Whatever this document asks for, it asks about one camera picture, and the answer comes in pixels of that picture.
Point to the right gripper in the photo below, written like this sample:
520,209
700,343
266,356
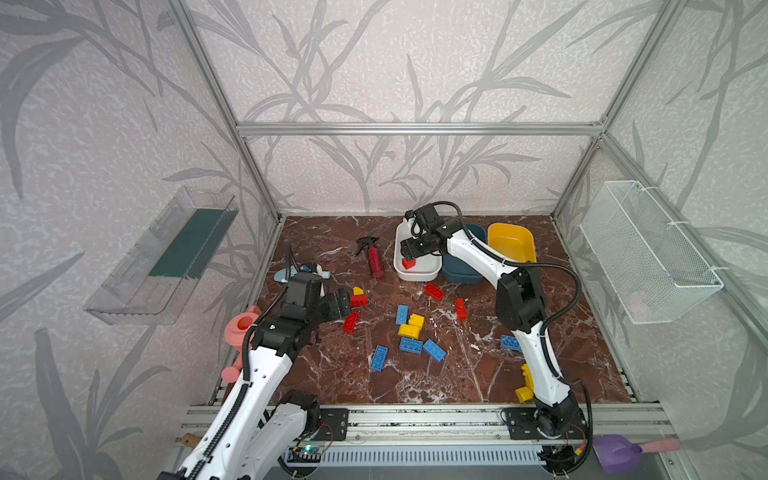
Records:
414,246

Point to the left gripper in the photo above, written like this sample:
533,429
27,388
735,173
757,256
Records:
342,303

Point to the small red square brick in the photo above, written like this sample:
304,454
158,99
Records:
408,263

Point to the yellow square brick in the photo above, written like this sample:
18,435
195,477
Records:
416,321

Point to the yellow curved brick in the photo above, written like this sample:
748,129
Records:
409,331

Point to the blue brick by right arm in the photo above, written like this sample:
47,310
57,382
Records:
510,343

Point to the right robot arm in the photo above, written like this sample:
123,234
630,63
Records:
520,305

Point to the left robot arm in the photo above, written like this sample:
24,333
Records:
245,439

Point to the white plastic bin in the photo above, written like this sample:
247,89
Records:
426,268

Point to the teal toy scraper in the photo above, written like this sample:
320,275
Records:
283,275

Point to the teal plastic bin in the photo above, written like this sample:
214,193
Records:
457,271

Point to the pink watering can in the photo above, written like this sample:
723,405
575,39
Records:
234,334

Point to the blue brick upright centre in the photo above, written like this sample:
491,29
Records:
402,315

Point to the yellow plastic bin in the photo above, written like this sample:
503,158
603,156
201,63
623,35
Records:
512,241

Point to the blue brick lower left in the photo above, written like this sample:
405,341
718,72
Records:
379,358

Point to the blue brick centre low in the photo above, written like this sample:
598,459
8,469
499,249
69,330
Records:
411,346

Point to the blue brick centre right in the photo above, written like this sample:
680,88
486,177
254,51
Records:
434,351

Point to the yellow tall brick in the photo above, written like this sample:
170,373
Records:
529,383

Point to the yellow small brick front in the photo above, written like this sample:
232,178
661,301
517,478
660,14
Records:
524,394

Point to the purple toy shovel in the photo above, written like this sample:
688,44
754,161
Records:
617,454

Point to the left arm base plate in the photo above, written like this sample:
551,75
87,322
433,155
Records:
327,423

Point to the clear acrylic wall shelf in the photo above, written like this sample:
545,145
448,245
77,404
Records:
154,281

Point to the aluminium front rail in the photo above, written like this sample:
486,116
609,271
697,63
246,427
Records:
456,435

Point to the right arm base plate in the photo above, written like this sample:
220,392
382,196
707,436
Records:
521,425

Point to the white wire basket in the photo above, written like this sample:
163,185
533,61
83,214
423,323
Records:
655,270

